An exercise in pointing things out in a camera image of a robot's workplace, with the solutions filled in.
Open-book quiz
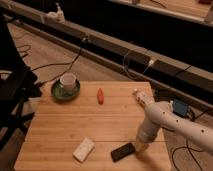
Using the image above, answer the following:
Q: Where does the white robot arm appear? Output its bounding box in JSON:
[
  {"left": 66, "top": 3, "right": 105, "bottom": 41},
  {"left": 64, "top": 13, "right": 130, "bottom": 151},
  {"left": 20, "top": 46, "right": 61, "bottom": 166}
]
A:
[{"left": 136, "top": 102, "right": 213, "bottom": 155}]

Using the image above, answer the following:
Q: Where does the white rectangular block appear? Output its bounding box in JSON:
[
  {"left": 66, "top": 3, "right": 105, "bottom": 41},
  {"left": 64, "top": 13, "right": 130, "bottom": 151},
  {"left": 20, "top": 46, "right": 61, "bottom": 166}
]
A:
[{"left": 73, "top": 138, "right": 95, "bottom": 162}]

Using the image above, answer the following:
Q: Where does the orange carrot toy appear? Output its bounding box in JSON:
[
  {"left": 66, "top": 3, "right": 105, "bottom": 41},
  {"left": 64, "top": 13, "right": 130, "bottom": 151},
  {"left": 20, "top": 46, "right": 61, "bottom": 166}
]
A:
[{"left": 97, "top": 88, "right": 104, "bottom": 104}]

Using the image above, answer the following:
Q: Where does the white cup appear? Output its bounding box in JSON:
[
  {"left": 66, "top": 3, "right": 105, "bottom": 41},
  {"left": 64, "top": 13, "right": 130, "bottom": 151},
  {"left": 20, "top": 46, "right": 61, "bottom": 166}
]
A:
[{"left": 60, "top": 73, "right": 76, "bottom": 91}]

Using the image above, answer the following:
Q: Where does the green plate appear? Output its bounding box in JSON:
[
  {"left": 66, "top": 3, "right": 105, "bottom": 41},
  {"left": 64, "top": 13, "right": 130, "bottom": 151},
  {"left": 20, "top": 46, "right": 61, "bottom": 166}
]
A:
[{"left": 51, "top": 80, "right": 80, "bottom": 102}]

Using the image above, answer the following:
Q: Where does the black office chair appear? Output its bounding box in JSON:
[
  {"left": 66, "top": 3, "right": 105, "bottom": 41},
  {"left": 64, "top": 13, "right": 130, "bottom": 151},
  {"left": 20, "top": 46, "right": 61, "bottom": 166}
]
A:
[{"left": 0, "top": 12, "right": 42, "bottom": 151}]

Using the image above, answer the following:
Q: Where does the black cable loops right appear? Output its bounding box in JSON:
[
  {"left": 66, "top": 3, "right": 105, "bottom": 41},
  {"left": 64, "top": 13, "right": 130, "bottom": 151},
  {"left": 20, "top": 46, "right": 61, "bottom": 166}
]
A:
[{"left": 171, "top": 108, "right": 213, "bottom": 171}]

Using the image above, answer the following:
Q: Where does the black cable on floor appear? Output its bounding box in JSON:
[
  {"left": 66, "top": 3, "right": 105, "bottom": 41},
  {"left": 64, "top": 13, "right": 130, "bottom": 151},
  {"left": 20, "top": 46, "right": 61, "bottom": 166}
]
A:
[{"left": 31, "top": 37, "right": 88, "bottom": 84}]

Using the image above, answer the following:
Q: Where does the white object on rail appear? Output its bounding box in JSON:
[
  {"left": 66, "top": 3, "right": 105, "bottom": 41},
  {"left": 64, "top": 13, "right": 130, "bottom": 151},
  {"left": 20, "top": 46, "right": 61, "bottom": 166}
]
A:
[{"left": 46, "top": 3, "right": 65, "bottom": 22}]

